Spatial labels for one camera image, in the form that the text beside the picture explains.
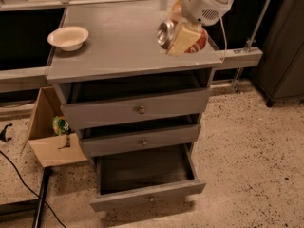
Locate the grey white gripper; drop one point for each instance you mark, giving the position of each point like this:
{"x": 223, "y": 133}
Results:
{"x": 199, "y": 4}

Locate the red coke can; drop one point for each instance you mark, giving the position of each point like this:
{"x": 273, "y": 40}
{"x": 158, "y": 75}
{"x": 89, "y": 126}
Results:
{"x": 165, "y": 36}

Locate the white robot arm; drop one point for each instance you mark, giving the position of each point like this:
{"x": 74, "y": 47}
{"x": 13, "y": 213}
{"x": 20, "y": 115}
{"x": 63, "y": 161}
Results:
{"x": 189, "y": 18}

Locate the grey drawer cabinet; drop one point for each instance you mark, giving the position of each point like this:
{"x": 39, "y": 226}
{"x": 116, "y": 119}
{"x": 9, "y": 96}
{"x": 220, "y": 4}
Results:
{"x": 122, "y": 59}

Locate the grey top drawer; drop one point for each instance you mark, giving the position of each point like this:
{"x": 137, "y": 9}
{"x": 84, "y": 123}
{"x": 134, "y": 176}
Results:
{"x": 124, "y": 111}

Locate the grey drawer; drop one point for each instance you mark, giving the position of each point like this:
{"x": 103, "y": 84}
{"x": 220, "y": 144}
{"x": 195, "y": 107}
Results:
{"x": 114, "y": 140}
{"x": 144, "y": 176}
{"x": 124, "y": 111}

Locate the grey middle drawer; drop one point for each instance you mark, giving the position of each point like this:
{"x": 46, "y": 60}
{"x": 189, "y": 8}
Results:
{"x": 114, "y": 140}

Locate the grey bottom drawer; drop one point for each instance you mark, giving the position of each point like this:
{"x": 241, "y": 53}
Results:
{"x": 144, "y": 176}

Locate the diagonal metal rod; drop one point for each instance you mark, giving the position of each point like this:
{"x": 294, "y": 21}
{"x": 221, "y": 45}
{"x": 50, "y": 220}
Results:
{"x": 248, "y": 46}

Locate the dark grey cabinet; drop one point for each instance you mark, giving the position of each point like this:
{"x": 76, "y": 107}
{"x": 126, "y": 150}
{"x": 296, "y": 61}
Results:
{"x": 280, "y": 73}

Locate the white bowl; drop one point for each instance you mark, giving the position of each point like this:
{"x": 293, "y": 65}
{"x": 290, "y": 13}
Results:
{"x": 68, "y": 38}

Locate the green chip bag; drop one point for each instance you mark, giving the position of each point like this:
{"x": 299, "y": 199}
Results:
{"x": 60, "y": 126}

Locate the cardboard box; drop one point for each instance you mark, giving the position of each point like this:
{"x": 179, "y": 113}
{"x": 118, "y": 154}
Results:
{"x": 51, "y": 149}

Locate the black metal floor stand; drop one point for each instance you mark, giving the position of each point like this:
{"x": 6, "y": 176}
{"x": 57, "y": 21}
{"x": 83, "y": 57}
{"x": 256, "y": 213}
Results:
{"x": 34, "y": 207}

